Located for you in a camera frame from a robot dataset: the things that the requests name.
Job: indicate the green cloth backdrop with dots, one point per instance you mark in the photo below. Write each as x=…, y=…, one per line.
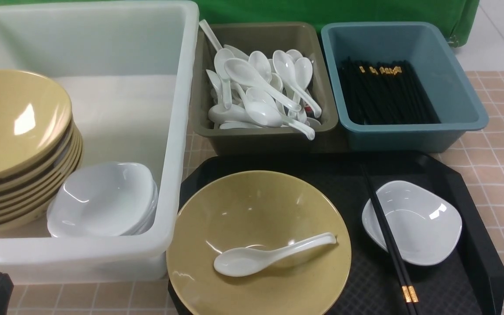
x=454, y=18

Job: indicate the pile of black chopsticks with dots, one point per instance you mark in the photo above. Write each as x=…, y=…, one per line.
x=385, y=93

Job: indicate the yellow noodle bowl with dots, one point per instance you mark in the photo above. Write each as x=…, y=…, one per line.
x=263, y=211

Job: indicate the brown plastic spoon bin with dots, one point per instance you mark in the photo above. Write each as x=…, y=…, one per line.
x=265, y=37

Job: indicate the white spoon front bottom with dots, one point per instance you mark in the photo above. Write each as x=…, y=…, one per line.
x=268, y=116

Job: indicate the black plastic serving tray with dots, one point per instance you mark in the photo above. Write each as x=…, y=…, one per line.
x=469, y=282

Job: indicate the large white plastic tub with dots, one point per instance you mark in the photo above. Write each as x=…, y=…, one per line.
x=128, y=68

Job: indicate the blue plastic chopstick bin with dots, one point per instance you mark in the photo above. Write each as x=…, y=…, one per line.
x=455, y=100

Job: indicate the stack of yellow bowls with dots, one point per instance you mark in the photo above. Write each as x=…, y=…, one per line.
x=40, y=145

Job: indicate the black chopstick gold tip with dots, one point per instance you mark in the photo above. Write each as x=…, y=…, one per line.
x=381, y=218
x=394, y=245

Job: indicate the white spoon leaning on rim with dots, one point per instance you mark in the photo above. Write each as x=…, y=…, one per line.
x=222, y=55

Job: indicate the white spoon right upper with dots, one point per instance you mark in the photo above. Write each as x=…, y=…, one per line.
x=296, y=76

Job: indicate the white soup spoon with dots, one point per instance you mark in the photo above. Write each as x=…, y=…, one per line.
x=243, y=262

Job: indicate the stack of white dishes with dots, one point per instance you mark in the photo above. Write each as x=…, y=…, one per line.
x=104, y=200

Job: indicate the white square sauce dish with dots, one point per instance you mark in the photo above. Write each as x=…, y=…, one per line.
x=426, y=228

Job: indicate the white spoon long centre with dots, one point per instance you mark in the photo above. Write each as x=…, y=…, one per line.
x=243, y=73

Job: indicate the white spoon left lying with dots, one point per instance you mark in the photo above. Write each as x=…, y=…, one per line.
x=219, y=114

